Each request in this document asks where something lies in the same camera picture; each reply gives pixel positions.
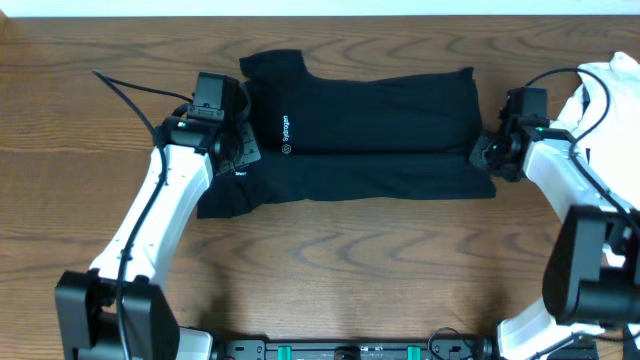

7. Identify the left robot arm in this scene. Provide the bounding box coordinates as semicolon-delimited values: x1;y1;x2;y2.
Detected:
55;116;261;359

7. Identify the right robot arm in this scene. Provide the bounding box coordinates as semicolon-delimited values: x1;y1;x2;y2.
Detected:
470;126;639;359

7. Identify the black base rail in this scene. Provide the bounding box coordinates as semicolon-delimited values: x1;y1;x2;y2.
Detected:
210;327;499;360

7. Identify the black polo shirt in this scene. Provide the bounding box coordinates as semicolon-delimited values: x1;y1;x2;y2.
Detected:
197;50;496;218

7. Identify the white shirt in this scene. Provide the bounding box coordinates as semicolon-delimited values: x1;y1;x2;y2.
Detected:
551;52;639;207

